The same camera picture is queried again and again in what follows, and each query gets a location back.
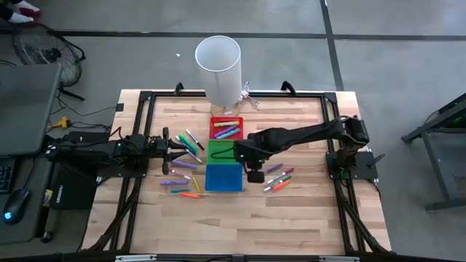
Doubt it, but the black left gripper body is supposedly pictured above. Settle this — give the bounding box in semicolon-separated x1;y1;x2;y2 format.
154;126;173;175

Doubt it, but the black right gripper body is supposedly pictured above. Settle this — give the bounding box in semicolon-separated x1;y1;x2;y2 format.
234;140;266;184

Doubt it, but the blue Expo marker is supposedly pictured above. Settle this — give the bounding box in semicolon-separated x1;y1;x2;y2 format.
174;135;190;151

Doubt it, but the green highlighter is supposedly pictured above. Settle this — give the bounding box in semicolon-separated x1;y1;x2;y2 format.
177;133;200;155

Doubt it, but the black Expo marker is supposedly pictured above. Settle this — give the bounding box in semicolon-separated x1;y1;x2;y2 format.
185;128;205;151

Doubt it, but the teal highlighter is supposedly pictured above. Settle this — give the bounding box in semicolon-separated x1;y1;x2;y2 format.
216;127;242;140

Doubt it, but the thin purple marker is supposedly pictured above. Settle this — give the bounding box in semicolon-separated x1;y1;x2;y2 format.
264;162;285;175

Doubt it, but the purple Expo marker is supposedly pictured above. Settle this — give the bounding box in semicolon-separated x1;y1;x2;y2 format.
266;167;295;185

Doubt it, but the green Expo marker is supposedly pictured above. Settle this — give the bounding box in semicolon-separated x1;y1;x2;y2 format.
263;175;293;193

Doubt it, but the green plastic basket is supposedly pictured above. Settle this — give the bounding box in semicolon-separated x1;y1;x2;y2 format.
206;139;245;165

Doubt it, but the blue plastic basket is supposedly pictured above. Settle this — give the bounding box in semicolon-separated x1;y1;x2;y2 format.
204;163;244;193

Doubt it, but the red plastic basket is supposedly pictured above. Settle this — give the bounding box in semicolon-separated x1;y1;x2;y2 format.
208;116;245;140

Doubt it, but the black box white print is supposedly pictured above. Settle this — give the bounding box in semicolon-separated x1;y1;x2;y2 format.
50;173;98;211

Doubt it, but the yellow power plug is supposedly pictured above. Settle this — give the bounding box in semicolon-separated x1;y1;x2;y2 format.
46;115;72;131

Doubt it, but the yellow label card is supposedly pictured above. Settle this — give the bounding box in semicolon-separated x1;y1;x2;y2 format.
42;188;55;207

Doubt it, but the black floor fan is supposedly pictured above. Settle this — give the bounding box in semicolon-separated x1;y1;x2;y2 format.
12;21;87;102

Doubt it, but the black computer mouse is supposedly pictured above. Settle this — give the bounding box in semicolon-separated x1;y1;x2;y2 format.
2;188;31;226

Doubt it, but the black computer keyboard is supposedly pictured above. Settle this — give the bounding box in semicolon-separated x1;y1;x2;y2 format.
0;164;16;195

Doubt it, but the grey desk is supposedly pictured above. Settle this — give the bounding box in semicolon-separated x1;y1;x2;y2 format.
0;154;50;245

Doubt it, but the black metal side table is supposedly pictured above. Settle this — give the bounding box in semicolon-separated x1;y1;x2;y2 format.
401;92;466;213

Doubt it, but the person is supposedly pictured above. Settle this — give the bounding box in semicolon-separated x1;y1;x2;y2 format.
0;0;42;25

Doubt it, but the white lamp power cord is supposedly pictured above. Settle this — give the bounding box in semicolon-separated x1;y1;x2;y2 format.
238;82;260;108

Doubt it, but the black aluminium rig frame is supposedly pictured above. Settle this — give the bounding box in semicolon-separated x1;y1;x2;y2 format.
78;90;394;262

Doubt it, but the black floor cable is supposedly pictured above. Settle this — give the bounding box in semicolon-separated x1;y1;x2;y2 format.
45;90;119;134

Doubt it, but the silver aluminium bracket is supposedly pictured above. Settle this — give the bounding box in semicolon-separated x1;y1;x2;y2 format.
114;254;158;262
318;255;360;262

